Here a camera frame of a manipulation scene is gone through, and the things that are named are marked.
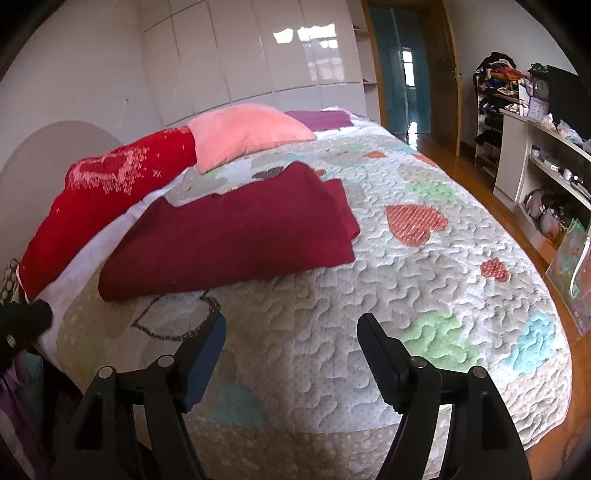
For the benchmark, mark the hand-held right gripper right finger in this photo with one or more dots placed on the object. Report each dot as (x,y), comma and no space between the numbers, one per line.
(383,360)

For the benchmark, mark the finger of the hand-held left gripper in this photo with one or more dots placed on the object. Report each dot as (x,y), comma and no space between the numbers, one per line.
(23,323)

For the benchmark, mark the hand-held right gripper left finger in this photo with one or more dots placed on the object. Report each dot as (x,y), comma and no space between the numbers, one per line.
(205,360)

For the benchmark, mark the pile of clothes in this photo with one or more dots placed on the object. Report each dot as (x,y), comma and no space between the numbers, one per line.
(501,74)

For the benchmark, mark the quilted heart-pattern bedspread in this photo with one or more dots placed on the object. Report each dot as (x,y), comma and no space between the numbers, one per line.
(369,286)

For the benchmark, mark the purple striped cloth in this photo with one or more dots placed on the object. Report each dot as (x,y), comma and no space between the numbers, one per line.
(16,406)

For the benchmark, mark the red floral quilt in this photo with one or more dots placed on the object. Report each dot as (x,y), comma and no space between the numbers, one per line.
(92,194)

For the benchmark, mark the beige rounded headboard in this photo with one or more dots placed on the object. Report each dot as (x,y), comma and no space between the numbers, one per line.
(46,161)

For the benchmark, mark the green gift bag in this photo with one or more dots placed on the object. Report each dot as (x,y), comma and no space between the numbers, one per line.
(572,272)

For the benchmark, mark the grey handbag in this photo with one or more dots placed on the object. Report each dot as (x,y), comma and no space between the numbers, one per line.
(545,214)

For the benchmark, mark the pink pillow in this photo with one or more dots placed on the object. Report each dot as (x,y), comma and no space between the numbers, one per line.
(244,134)

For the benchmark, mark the white desk shelf unit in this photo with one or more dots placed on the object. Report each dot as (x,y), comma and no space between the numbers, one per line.
(508,157)

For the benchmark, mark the white shoe rack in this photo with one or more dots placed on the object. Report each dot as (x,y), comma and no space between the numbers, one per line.
(487,138)

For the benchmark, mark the purple pillow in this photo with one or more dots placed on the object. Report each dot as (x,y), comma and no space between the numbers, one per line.
(323,119)

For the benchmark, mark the teal glass door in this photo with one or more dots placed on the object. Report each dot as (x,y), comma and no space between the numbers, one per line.
(392,69)

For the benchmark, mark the wooden door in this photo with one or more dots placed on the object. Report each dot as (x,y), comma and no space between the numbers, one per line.
(443,69)

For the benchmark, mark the white glossy wardrobe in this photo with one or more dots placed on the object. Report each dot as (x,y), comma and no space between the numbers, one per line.
(254,46)

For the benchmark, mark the black television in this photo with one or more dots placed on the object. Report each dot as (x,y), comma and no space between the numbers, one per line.
(568,101)

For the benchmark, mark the dark ornate clock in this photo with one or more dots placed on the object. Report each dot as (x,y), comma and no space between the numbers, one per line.
(538,81)

